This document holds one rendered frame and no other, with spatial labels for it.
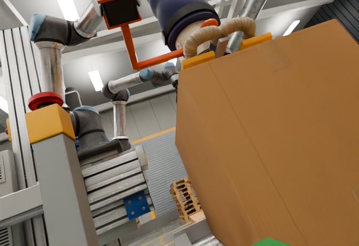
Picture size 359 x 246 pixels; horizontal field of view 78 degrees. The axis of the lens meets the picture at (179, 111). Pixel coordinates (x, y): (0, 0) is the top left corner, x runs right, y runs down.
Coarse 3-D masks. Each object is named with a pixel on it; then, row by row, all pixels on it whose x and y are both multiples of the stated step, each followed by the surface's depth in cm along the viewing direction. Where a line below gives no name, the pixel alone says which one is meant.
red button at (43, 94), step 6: (36, 96) 47; (42, 96) 47; (48, 96) 48; (54, 96) 49; (60, 96) 51; (30, 102) 47; (36, 102) 47; (42, 102) 48; (48, 102) 49; (54, 102) 50; (60, 102) 51; (30, 108) 49; (36, 108) 49
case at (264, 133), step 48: (288, 48) 48; (336, 48) 48; (192, 96) 43; (240, 96) 43; (288, 96) 43; (336, 96) 44; (192, 144) 58; (240, 144) 39; (288, 144) 40; (336, 144) 40; (240, 192) 36; (288, 192) 36; (336, 192) 37; (240, 240) 45; (288, 240) 34; (336, 240) 34
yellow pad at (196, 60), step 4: (208, 52) 62; (212, 52) 62; (196, 56) 62; (200, 56) 62; (204, 56) 62; (208, 56) 62; (212, 56) 62; (184, 60) 61; (188, 60) 61; (192, 60) 61; (196, 60) 61; (200, 60) 62; (204, 60) 62; (208, 60) 63; (184, 64) 61; (188, 64) 61; (192, 64) 62; (196, 64) 62; (184, 68) 62
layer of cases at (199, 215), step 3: (195, 213) 210; (198, 213) 198; (201, 213) 186; (189, 216) 210; (192, 216) 197; (195, 216) 188; (198, 216) 177; (201, 216) 168; (204, 216) 161; (192, 219) 176; (195, 219) 166; (198, 219) 158; (192, 222) 187; (195, 222) 159
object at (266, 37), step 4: (268, 32) 66; (256, 36) 65; (260, 36) 65; (264, 36) 65; (268, 36) 65; (244, 40) 64; (248, 40) 64; (252, 40) 64; (256, 40) 65; (260, 40) 65; (264, 40) 66; (268, 40) 66; (240, 44) 65; (244, 44) 64; (248, 44) 64; (252, 44) 65; (256, 44) 66; (240, 48) 66; (244, 48) 65
